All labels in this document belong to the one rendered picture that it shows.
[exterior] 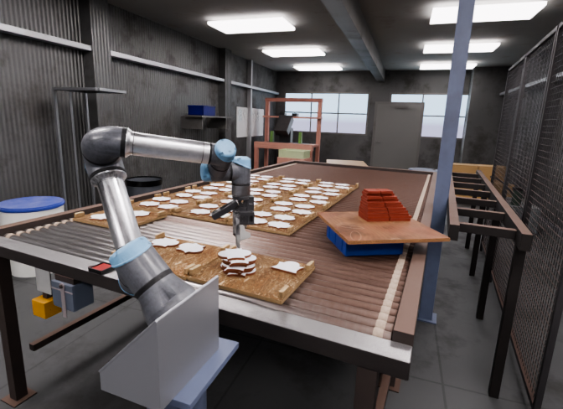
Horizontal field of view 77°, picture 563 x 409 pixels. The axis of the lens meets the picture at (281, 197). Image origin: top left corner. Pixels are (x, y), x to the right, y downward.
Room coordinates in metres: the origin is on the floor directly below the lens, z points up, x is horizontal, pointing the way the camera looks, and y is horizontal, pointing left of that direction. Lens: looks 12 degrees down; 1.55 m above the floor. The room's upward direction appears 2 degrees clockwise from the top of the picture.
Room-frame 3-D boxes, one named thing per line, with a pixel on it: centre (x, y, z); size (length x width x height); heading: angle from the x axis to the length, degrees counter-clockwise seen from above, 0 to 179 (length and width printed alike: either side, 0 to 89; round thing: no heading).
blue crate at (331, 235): (1.78, -0.43, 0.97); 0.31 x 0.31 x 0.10; 11
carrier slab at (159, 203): (2.48, 0.83, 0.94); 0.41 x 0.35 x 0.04; 65
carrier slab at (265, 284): (1.38, 0.10, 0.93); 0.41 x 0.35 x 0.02; 66
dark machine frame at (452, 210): (3.16, -1.70, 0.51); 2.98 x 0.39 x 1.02; 156
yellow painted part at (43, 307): (1.52, 1.08, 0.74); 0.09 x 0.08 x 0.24; 66
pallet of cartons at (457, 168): (7.51, -4.15, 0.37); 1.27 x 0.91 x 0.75; 71
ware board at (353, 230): (1.79, -0.50, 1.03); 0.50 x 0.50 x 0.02; 11
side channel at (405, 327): (2.79, -1.19, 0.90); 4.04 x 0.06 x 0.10; 156
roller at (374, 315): (1.47, 0.50, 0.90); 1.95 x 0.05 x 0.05; 66
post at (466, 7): (2.68, -1.22, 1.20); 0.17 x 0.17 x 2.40; 66
